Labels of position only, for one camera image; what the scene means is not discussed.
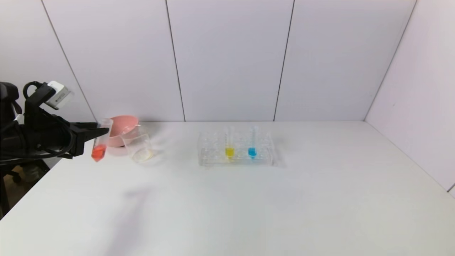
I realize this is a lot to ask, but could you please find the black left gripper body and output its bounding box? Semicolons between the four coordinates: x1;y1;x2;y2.
34;116;86;157

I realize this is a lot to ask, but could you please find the test tube with red pigment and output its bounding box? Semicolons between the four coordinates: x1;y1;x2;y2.
91;118;113;162

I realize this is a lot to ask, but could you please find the test tube with yellow pigment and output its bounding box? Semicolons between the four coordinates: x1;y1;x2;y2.
224;126;235;159

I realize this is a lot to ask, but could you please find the clear glass beaker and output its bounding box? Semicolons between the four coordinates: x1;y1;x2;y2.
121;124;156;164

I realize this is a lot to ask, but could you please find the test tube with blue pigment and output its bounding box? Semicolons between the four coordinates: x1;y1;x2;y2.
248;126;257;159

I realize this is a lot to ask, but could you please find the clear acrylic test tube rack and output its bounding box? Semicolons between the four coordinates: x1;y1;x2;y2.
198;130;275;166

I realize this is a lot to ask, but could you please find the pink bowl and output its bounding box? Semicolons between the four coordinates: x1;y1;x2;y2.
107;115;140;148

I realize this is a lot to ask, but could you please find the dark furniture beside table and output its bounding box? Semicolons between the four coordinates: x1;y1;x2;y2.
0;160;50;218

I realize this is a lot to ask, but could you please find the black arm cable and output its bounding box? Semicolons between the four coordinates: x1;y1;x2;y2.
0;81;78;165

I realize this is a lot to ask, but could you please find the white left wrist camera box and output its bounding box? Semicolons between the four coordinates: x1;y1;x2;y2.
46;81;72;110

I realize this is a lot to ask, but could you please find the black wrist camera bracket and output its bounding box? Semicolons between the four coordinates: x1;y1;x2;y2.
23;82;57;119

